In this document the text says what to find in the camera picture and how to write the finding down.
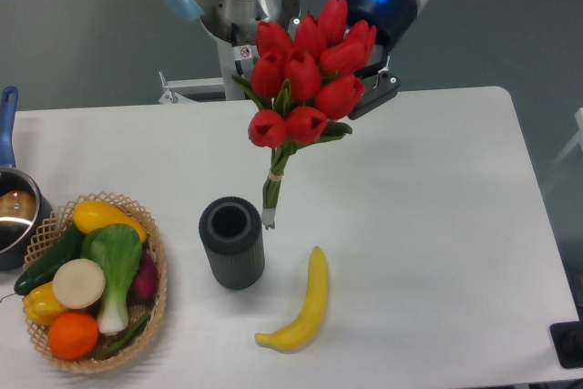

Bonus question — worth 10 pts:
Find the red tulip bouquet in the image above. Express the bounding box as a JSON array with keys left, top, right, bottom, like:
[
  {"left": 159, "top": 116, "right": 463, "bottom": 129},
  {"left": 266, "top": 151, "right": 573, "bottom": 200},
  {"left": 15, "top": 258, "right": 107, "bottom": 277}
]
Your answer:
[{"left": 233, "top": 0, "right": 377, "bottom": 229}]

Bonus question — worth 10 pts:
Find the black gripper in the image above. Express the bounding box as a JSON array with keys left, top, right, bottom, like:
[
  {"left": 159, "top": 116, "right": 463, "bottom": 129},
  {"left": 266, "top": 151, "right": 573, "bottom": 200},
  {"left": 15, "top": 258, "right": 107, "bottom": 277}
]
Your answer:
[{"left": 346, "top": 0, "right": 417, "bottom": 119}]

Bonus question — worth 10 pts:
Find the blue handled saucepan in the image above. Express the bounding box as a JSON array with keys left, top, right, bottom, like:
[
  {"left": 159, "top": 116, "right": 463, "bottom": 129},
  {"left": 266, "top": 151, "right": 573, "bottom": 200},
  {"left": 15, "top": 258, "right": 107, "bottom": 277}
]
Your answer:
[{"left": 1, "top": 86, "right": 52, "bottom": 271}]

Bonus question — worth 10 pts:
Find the green bean pod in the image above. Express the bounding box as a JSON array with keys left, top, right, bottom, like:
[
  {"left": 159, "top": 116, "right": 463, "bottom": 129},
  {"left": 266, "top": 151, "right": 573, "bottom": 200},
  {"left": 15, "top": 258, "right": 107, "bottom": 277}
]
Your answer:
[{"left": 96, "top": 312, "right": 150, "bottom": 360}]

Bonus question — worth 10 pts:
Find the orange fruit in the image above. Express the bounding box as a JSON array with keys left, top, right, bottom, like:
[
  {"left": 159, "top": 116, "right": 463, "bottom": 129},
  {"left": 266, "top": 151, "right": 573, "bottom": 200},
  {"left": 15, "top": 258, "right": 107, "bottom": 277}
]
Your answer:
[{"left": 48, "top": 312, "right": 99, "bottom": 360}]

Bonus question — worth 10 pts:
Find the black device at table edge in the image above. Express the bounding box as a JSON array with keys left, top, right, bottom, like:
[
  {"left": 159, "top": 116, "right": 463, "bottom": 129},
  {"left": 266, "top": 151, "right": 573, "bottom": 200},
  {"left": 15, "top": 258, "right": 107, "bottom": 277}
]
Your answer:
[{"left": 549, "top": 321, "right": 582, "bottom": 369}]

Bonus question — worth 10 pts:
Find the white robot mount stand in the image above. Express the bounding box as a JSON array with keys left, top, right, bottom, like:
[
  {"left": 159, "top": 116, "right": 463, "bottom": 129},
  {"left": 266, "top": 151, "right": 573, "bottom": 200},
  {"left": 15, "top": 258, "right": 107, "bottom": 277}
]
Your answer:
[{"left": 158, "top": 37, "right": 258, "bottom": 104}]

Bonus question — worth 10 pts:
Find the green cucumber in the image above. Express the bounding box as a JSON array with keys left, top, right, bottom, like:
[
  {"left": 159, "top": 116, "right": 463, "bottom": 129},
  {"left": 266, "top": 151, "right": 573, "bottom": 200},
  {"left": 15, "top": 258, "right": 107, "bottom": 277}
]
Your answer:
[{"left": 14, "top": 224, "right": 85, "bottom": 296}]

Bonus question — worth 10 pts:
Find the purple sweet potato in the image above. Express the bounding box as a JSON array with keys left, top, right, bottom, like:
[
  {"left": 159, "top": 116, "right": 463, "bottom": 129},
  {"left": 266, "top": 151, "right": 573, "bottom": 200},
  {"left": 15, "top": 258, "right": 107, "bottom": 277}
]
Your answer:
[{"left": 130, "top": 251, "right": 159, "bottom": 302}]

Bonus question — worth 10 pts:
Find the dark grey ribbed vase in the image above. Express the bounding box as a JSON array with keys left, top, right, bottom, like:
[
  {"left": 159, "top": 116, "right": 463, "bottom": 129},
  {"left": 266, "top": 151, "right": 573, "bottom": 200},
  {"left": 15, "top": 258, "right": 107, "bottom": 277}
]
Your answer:
[{"left": 199, "top": 196, "right": 265, "bottom": 291}]

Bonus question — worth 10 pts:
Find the yellow squash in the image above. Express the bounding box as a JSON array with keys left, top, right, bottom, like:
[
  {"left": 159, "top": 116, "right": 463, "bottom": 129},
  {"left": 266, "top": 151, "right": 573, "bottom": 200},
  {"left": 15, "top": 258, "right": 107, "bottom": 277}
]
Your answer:
[{"left": 72, "top": 200, "right": 148, "bottom": 243}]

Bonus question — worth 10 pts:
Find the white round radish slice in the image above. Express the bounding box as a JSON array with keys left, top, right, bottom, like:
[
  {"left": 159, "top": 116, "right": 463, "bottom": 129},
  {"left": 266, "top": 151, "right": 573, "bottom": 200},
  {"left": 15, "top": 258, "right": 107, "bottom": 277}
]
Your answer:
[{"left": 52, "top": 259, "right": 106, "bottom": 310}]

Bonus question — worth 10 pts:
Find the green bok choy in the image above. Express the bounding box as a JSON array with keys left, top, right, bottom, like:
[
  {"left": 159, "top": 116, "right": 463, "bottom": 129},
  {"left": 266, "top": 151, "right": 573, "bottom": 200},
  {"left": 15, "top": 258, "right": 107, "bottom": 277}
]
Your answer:
[{"left": 81, "top": 224, "right": 142, "bottom": 335}]

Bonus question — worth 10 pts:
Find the yellow banana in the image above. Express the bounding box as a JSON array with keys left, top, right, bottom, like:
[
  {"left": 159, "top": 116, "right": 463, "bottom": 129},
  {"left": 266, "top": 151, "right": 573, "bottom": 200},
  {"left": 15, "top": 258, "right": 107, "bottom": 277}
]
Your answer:
[{"left": 254, "top": 246, "right": 330, "bottom": 353}]

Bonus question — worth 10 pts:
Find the woven wicker basket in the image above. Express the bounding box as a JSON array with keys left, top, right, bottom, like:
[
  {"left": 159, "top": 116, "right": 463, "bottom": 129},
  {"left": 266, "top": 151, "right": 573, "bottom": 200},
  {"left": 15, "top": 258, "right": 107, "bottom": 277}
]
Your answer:
[{"left": 24, "top": 192, "right": 168, "bottom": 374}]

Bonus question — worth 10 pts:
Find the yellow bell pepper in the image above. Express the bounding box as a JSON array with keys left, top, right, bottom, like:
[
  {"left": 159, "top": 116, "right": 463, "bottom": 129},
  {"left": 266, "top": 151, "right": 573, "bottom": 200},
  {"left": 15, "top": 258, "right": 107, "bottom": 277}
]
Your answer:
[{"left": 23, "top": 282, "right": 68, "bottom": 326}]

